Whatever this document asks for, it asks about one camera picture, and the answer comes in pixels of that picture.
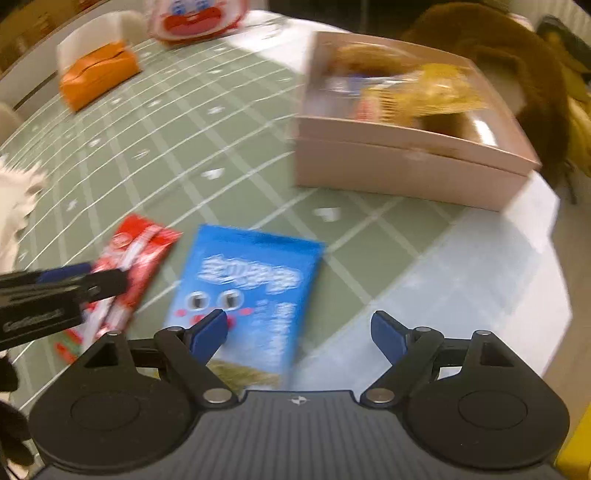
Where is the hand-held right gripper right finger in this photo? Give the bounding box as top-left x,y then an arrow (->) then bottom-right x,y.
360,310 -> 511,407

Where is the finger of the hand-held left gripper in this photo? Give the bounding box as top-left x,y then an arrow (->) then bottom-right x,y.
76,269 -> 129,303
37,263 -> 93,284

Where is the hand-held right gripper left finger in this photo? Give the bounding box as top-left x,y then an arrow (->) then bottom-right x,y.
81,309 -> 232,408

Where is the red snack packet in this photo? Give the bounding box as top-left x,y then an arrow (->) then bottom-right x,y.
54,213 -> 184,365

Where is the blue snack packet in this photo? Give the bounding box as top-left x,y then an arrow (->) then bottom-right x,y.
165,224 -> 327,389

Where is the pink cardboard box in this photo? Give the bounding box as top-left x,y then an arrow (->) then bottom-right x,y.
292,31 -> 542,213

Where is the yellow chips packet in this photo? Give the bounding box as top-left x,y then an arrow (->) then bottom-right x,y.
362,62 -> 483,127

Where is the chocolate sandwich biscuit packet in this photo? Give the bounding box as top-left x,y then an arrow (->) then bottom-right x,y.
318,74 -> 370,100

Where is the long bread packet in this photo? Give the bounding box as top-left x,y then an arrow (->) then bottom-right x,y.
332,43 -> 409,77

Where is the white fluffy toy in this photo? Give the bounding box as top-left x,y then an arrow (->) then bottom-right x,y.
0,156 -> 49,273

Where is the orange tissue box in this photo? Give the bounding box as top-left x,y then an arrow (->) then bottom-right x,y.
59,41 -> 140,112

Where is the yellow object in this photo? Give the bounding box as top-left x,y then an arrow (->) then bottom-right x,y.
553,411 -> 591,480

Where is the brown wooden cabinet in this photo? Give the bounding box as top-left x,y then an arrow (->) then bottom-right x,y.
0,0 -> 112,75

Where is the white chair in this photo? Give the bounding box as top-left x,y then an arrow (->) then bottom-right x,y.
56,10 -> 147,70

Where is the red and white snack bag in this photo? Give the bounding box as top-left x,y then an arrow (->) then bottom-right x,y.
147,0 -> 251,44

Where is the brown plush toy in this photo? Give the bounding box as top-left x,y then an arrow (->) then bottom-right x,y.
401,4 -> 591,185

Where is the dark grey plush toy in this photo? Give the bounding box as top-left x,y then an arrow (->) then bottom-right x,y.
538,15 -> 591,75

